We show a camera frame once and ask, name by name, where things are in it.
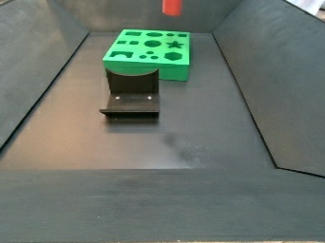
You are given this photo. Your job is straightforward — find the red oval cylinder peg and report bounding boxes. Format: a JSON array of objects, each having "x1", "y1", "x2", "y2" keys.
[{"x1": 162, "y1": 0, "x2": 183, "y2": 16}]

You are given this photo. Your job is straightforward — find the green shape sorting board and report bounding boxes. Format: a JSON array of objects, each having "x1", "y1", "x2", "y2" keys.
[{"x1": 103, "y1": 29, "x2": 190, "y2": 82}]

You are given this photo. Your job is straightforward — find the black curved peg holder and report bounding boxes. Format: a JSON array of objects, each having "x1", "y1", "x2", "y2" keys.
[{"x1": 101, "y1": 69, "x2": 161, "y2": 115}]

